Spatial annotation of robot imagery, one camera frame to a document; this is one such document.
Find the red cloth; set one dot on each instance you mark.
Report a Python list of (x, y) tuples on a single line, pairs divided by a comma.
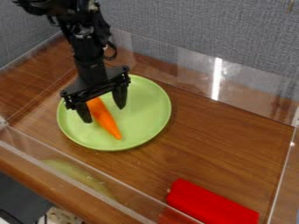
[(205, 206)]

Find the light green plate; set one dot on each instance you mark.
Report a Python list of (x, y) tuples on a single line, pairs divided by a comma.
[(140, 120)]

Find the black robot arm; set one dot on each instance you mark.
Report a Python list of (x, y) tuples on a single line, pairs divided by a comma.
[(85, 29)]

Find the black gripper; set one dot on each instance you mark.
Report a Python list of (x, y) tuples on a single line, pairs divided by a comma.
[(95, 81)]

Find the orange toy carrot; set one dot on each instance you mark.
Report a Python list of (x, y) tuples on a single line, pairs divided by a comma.
[(100, 113)]

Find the clear acrylic enclosure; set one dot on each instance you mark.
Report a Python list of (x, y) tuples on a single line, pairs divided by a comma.
[(231, 139)]

